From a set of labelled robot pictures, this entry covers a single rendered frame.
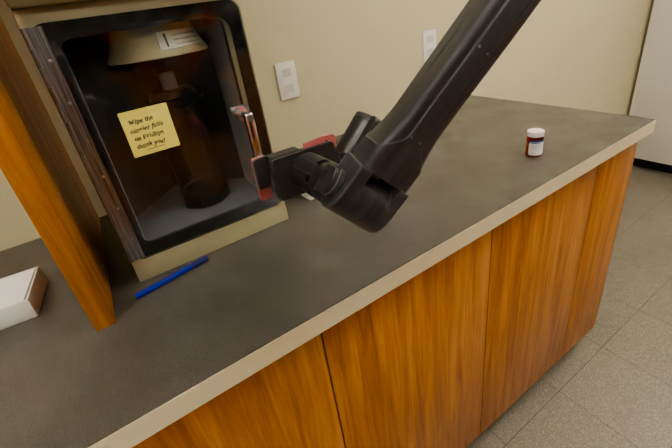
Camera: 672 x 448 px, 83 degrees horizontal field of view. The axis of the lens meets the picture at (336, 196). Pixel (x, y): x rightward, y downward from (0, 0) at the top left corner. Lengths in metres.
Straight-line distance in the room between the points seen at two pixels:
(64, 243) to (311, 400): 0.48
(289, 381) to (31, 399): 0.36
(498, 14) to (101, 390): 0.66
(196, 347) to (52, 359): 0.23
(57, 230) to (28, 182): 0.08
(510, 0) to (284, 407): 0.67
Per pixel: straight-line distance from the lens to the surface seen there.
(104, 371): 0.68
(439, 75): 0.40
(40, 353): 0.79
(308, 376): 0.73
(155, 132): 0.72
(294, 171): 0.54
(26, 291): 0.89
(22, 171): 0.64
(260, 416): 0.73
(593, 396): 1.77
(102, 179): 0.73
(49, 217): 0.66
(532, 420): 1.66
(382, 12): 1.48
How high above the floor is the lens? 1.36
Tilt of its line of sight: 27 degrees down
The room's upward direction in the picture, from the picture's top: 9 degrees counter-clockwise
